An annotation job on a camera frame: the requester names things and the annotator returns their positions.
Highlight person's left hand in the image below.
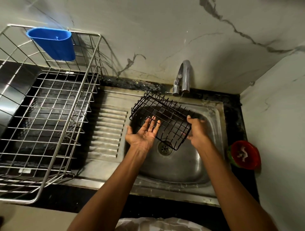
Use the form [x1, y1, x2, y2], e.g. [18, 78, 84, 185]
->
[125, 116, 161, 152]

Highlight person's right hand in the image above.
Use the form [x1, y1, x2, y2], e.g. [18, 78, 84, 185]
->
[182, 115, 211, 149]

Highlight black wire basket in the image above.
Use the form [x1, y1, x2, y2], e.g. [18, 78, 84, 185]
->
[129, 89, 195, 151]

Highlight steel wire dish rack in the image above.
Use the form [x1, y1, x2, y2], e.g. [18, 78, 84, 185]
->
[0, 23, 103, 205]

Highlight person's right forearm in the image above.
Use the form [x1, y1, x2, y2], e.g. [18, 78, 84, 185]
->
[198, 140, 278, 231]

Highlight person's left forearm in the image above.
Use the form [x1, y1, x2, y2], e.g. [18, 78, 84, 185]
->
[67, 146, 149, 231]

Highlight person's patterned clothing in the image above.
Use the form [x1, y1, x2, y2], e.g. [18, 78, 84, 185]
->
[115, 217, 211, 231]

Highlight round sink drain strainer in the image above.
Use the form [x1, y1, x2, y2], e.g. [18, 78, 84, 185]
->
[158, 140, 173, 156]

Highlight stainless steel sink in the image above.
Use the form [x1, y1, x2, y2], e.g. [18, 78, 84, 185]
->
[62, 86, 226, 208]

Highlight white scrap in bowl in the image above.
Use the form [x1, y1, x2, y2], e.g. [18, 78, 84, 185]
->
[236, 147, 249, 162]

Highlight red and green bowl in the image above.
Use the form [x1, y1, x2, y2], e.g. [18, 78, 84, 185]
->
[227, 140, 261, 170]

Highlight chrome sink faucet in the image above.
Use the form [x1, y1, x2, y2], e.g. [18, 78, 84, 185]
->
[164, 60, 192, 96]

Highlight dark steel drip tray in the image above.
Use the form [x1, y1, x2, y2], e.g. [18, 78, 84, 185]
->
[0, 61, 100, 178]

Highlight blue plastic cutlery holder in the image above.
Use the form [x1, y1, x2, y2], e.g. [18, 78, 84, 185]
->
[26, 27, 76, 62]

